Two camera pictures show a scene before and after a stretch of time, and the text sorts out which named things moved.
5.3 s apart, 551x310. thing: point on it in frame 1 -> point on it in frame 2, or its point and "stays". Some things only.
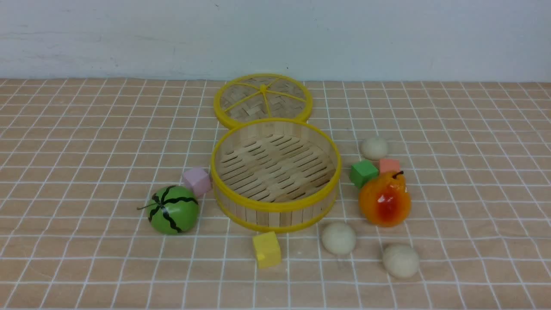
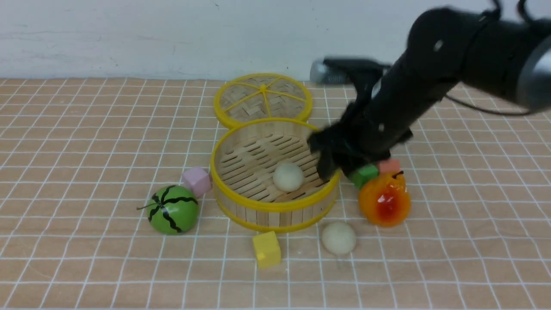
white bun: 400,261 -> 288,177
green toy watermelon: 174,210 stays
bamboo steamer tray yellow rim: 274,175 stays
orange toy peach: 385,201 stays
